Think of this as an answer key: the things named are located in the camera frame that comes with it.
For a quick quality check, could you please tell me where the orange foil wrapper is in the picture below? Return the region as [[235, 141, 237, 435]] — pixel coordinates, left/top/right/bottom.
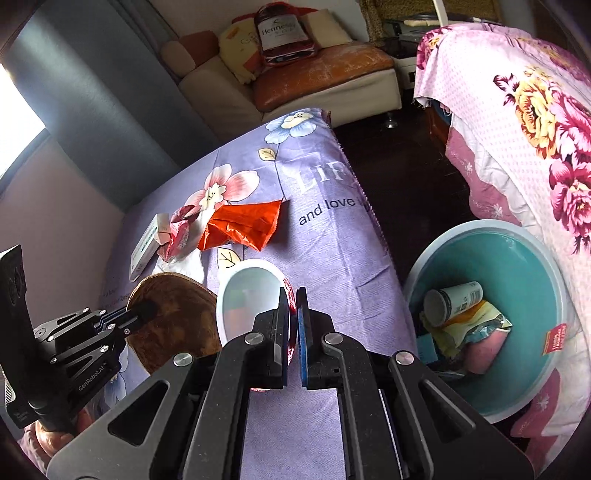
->
[[198, 199, 284, 252]]

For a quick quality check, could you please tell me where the teal plastic basin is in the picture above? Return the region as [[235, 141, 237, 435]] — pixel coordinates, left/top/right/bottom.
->
[[403, 219, 580, 424]]

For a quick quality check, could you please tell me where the white and red plastic cup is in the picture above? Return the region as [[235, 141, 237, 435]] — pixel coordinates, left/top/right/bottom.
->
[[216, 258, 297, 394]]

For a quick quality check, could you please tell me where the purple floral bedsheet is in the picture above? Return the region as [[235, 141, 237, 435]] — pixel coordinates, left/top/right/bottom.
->
[[18, 108, 419, 480]]

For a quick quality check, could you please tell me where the pink quilt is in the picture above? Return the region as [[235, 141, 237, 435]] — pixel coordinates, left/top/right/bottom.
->
[[444, 111, 591, 462]]

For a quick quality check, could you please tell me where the cream sofa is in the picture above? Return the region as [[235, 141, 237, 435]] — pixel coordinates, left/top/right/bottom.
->
[[159, 9, 402, 129]]

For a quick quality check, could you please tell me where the brown patterned cloth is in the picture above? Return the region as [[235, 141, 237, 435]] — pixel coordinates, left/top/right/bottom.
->
[[360, 0, 435, 43]]

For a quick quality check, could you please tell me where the pink paper cup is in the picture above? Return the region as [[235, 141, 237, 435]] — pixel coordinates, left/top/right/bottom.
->
[[463, 330, 509, 376]]

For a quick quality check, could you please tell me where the light blue packet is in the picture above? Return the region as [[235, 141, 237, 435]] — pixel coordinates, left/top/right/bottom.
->
[[462, 314, 513, 344]]

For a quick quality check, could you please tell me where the brown wooden bowl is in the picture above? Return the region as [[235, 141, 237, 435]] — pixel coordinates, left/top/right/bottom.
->
[[124, 272, 224, 377]]

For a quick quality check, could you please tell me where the pink floral blanket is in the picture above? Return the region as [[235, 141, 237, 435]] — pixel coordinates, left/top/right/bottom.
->
[[414, 25, 591, 259]]

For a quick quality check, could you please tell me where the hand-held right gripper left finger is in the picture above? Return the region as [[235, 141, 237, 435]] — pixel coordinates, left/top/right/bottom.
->
[[46, 286, 293, 480]]

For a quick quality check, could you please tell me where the orange round cushion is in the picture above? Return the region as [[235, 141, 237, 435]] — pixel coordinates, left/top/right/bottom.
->
[[178, 31, 221, 70]]

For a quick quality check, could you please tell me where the brown leather seat cushion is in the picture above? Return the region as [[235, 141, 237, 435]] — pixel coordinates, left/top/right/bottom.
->
[[252, 44, 396, 112]]

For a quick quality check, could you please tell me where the white cylindrical cup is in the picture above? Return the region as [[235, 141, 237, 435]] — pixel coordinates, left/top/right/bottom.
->
[[423, 281, 484, 326]]

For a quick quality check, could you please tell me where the cream pillow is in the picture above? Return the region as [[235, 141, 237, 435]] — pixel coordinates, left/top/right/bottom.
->
[[300, 10, 354, 49]]

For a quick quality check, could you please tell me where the yellow pillow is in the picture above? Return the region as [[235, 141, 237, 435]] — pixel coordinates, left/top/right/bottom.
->
[[218, 21, 269, 85]]

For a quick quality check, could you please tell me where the window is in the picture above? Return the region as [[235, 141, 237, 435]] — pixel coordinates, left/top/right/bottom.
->
[[0, 62, 49, 197]]

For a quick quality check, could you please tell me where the yellow packet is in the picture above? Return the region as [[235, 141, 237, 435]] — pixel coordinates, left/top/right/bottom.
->
[[444, 300, 490, 332]]

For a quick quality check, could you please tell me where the blue green milk carton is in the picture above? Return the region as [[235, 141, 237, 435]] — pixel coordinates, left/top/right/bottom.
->
[[414, 335, 440, 366]]

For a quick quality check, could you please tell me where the person's left hand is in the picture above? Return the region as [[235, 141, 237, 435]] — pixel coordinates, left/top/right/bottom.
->
[[19, 408, 96, 475]]

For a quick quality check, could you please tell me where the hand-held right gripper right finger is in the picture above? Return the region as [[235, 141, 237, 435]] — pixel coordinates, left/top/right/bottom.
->
[[295, 286, 536, 480]]

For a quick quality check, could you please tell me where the crumpled pink wrapper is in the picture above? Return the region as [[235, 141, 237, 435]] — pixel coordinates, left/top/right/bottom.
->
[[159, 205, 214, 262]]

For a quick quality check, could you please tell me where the white cardboard box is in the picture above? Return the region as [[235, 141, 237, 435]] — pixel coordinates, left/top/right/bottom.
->
[[129, 213, 172, 282]]

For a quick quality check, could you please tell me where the bottle shaped pillow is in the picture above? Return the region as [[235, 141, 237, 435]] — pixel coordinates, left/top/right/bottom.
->
[[254, 4, 320, 69]]

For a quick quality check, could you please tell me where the yellow white wrapper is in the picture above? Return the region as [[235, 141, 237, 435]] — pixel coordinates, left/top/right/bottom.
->
[[434, 324, 468, 360]]

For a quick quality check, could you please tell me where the dark low table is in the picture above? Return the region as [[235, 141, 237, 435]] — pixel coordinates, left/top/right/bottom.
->
[[381, 14, 445, 89]]

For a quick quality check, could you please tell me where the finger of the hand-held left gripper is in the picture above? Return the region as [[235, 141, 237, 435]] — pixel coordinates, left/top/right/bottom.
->
[[32, 307, 130, 343], [49, 301, 158, 371]]

